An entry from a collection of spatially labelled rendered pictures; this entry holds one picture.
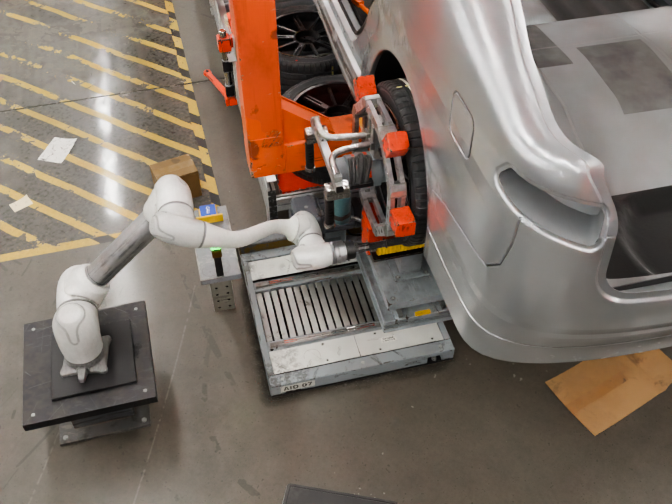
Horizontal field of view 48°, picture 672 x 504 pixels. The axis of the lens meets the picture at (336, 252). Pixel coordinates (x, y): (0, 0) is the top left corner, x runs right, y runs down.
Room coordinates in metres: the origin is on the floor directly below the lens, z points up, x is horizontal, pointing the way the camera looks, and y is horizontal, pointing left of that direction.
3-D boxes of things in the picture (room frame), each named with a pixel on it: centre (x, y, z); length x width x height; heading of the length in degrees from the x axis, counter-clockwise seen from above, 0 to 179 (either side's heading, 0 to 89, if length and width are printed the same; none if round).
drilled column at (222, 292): (2.32, 0.54, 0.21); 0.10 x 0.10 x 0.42; 14
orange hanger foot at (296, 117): (2.79, 0.00, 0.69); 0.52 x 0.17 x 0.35; 104
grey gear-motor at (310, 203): (2.59, 0.01, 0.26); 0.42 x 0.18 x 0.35; 104
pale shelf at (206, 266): (2.29, 0.53, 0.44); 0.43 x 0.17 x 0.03; 14
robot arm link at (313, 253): (2.04, 0.10, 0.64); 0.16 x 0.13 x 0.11; 104
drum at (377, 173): (2.29, -0.09, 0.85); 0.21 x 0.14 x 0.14; 104
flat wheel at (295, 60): (3.89, 0.17, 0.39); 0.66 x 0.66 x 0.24
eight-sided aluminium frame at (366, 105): (2.31, -0.16, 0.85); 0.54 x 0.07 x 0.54; 14
